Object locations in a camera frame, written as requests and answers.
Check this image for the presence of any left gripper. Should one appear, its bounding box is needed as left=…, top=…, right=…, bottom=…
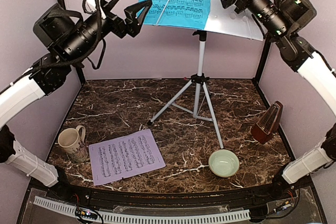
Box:
left=60, top=0, right=153, bottom=61

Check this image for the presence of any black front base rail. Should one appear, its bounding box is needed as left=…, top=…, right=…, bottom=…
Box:
left=28, top=176, right=316, bottom=211

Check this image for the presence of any pale green ceramic bowl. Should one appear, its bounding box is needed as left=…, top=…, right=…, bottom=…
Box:
left=208, top=149, right=240, bottom=177

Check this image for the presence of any grey slotted cable duct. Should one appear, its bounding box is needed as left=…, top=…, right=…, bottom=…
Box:
left=33, top=196, right=250, bottom=223

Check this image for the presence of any cream printed mug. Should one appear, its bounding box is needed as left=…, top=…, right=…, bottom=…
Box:
left=57, top=125, right=89, bottom=163

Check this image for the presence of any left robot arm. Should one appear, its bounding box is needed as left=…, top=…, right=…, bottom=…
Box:
left=1, top=0, right=152, bottom=201

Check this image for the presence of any brown wooden metronome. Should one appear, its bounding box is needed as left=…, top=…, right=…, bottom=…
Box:
left=250, top=101, right=283, bottom=144

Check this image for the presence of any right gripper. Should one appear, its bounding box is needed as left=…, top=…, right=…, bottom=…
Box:
left=212, top=0, right=291, bottom=38

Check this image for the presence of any purple sheet music page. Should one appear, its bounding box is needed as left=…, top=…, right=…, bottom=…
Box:
left=89, top=129, right=166, bottom=186

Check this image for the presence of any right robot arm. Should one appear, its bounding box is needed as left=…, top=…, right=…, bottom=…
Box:
left=220, top=0, right=335, bottom=200

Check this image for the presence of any right black frame post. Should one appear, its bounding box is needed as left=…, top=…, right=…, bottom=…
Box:
left=255, top=0, right=281, bottom=84

